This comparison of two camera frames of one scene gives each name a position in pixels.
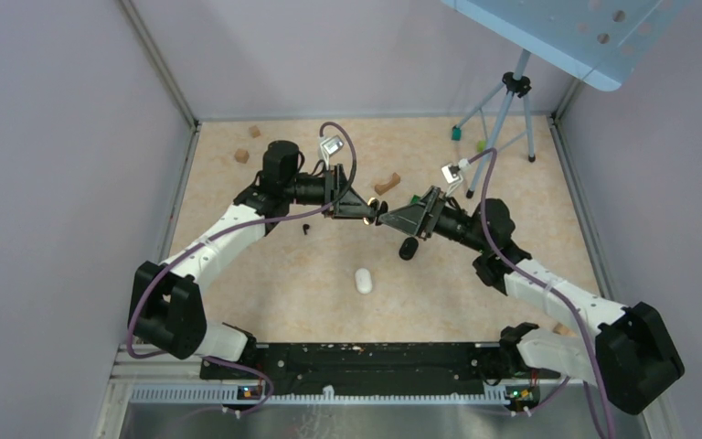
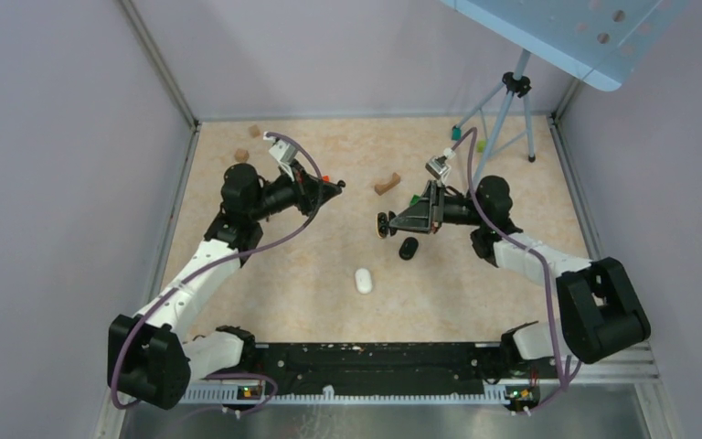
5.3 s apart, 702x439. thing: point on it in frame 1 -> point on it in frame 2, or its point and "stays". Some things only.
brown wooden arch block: x=395 y=179 stays
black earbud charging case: x=409 y=248 stays
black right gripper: x=409 y=219 stays
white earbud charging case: x=363 y=280 stays
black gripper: x=451 y=172 -> x=437 y=165
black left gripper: x=351 y=204 -> x=313 y=192
